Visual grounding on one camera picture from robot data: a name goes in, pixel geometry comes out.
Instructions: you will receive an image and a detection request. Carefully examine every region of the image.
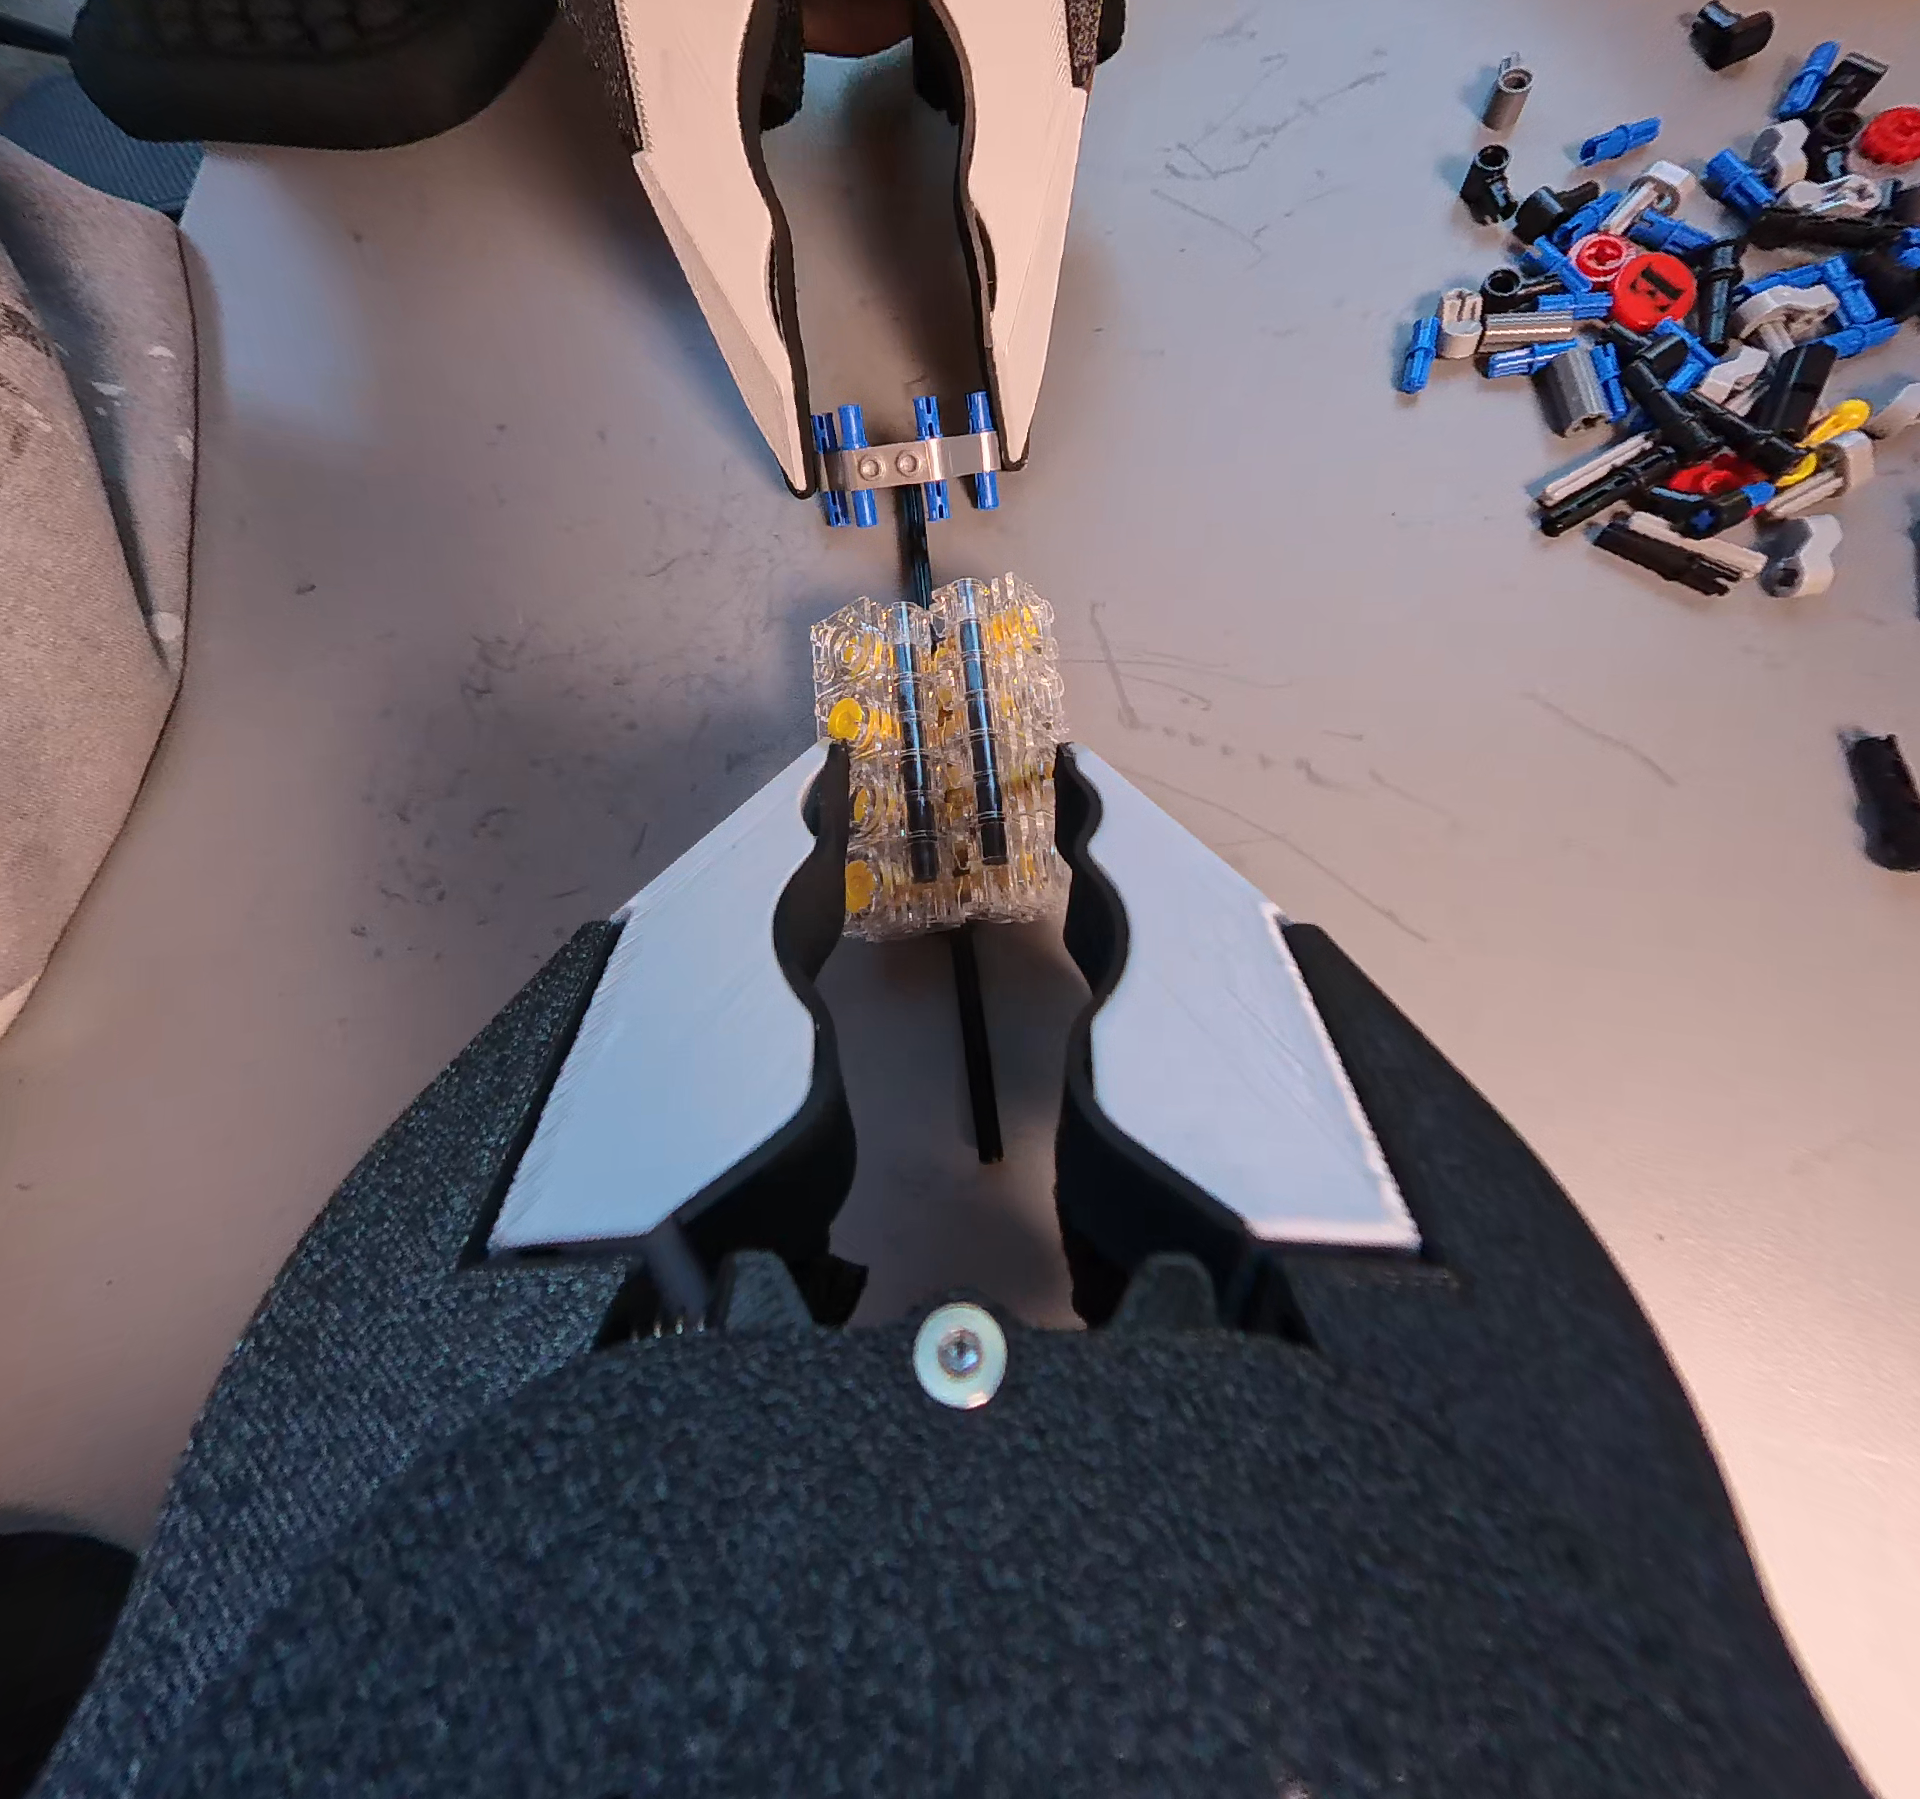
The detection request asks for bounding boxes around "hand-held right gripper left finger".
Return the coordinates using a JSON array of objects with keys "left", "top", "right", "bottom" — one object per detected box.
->
[{"left": 495, "top": 743, "right": 856, "bottom": 1327}]

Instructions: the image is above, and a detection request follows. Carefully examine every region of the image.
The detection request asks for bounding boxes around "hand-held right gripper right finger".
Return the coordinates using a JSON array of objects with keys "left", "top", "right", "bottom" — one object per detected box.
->
[{"left": 1052, "top": 743, "right": 1418, "bottom": 1252}]

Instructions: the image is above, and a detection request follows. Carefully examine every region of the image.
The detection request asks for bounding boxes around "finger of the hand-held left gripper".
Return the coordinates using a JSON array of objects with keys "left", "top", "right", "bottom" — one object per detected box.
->
[
  {"left": 899, "top": 0, "right": 1092, "bottom": 470},
  {"left": 591, "top": 0, "right": 820, "bottom": 497}
]

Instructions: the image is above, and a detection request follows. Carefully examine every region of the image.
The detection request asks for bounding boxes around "black axle rod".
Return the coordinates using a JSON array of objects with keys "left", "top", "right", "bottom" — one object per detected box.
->
[{"left": 891, "top": 480, "right": 1006, "bottom": 1168}]

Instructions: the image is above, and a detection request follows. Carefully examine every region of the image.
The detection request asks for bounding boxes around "grey beam frame with holes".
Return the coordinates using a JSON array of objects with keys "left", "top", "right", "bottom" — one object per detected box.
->
[{"left": 816, "top": 434, "right": 1004, "bottom": 490}]

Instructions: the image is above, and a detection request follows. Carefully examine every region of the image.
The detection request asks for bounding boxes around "clear block with yellow pistons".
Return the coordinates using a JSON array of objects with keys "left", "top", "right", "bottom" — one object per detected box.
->
[{"left": 808, "top": 573, "right": 1069, "bottom": 941}]

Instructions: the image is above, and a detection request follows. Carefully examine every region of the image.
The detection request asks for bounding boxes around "person's left hand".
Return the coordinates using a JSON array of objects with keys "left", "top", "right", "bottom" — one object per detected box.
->
[{"left": 798, "top": 0, "right": 924, "bottom": 59}]

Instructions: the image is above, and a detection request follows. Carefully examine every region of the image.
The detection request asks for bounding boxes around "black office chair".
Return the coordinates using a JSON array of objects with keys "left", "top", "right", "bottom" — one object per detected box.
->
[{"left": 71, "top": 0, "right": 559, "bottom": 153}]

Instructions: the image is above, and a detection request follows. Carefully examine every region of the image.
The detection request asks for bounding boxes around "pile of mixed building parts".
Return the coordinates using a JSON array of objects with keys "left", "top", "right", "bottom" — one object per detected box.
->
[{"left": 1393, "top": 0, "right": 1920, "bottom": 603}]

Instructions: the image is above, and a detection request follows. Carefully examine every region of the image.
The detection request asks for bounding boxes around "black pin connector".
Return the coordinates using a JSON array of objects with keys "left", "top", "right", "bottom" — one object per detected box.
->
[{"left": 1845, "top": 724, "right": 1920, "bottom": 874}]

